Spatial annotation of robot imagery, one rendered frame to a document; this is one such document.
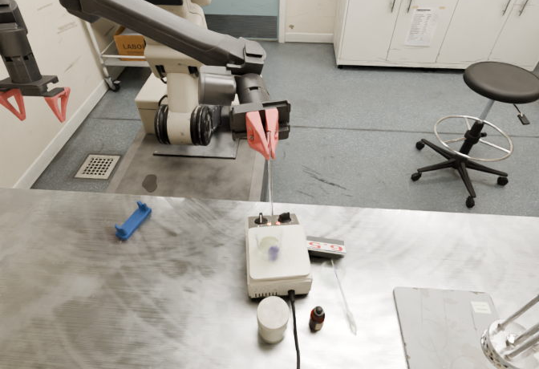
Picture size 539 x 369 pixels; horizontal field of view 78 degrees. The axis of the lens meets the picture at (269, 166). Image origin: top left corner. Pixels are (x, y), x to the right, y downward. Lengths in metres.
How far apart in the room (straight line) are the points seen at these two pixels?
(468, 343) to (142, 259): 0.69
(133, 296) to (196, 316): 0.15
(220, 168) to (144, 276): 0.83
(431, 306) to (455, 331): 0.06
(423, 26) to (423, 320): 2.57
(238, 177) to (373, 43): 1.92
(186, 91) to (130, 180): 0.49
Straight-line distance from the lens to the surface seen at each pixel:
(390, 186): 2.07
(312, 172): 2.04
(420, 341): 0.77
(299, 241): 0.72
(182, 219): 0.89
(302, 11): 3.49
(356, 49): 3.04
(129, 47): 2.85
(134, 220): 0.91
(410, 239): 0.89
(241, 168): 1.54
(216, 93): 0.60
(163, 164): 1.63
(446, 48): 3.23
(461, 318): 0.82
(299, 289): 0.72
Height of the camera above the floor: 1.44
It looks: 44 degrees down
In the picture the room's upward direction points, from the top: straight up
